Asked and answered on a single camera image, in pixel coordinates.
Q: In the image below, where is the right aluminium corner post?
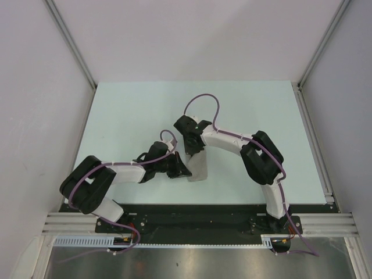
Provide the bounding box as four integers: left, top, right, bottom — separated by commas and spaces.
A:
297, 0, 353, 90

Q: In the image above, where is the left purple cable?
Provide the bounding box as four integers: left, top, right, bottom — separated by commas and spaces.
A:
56, 130, 178, 264

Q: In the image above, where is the aluminium front rail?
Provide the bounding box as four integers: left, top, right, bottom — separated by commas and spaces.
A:
41, 212, 359, 237

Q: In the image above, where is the aluminium corner post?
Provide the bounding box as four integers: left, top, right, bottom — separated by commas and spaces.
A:
297, 0, 353, 90
42, 0, 97, 91

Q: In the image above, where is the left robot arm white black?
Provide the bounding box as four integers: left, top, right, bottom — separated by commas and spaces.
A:
59, 140, 192, 233

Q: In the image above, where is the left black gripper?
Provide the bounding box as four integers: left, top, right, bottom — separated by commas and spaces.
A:
155, 151, 191, 178

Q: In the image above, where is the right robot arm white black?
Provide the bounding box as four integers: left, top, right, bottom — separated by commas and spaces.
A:
174, 115, 289, 233

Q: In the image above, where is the left aluminium corner post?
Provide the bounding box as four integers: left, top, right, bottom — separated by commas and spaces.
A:
42, 0, 97, 91

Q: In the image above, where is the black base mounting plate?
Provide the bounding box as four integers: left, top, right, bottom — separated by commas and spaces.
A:
59, 203, 339, 245

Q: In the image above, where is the grey cloth napkin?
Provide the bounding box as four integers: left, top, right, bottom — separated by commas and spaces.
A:
187, 150, 208, 182

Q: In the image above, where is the white slotted cable duct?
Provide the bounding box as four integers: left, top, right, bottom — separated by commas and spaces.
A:
53, 234, 287, 249

